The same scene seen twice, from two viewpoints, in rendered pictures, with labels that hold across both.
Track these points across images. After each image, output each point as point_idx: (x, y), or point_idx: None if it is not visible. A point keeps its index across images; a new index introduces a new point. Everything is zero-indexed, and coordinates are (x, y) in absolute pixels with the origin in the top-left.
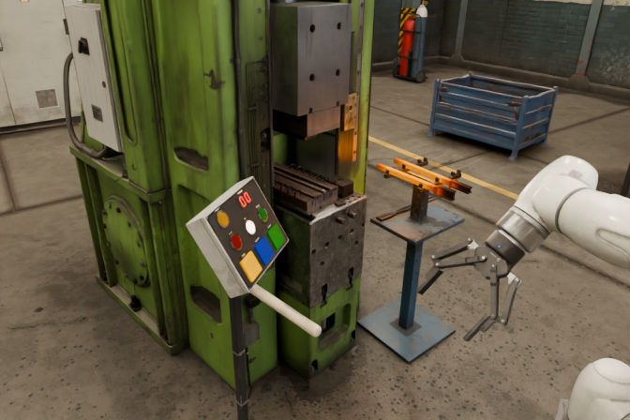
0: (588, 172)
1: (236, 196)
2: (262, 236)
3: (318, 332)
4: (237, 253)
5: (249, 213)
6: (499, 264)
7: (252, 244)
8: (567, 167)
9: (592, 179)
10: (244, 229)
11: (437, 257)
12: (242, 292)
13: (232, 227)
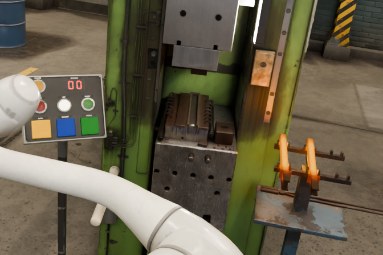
0: (1, 87)
1: (67, 79)
2: (73, 118)
3: (94, 222)
4: (34, 114)
5: (73, 96)
6: None
7: (57, 116)
8: (1, 79)
9: (1, 95)
10: (56, 103)
11: None
12: (23, 141)
13: (44, 96)
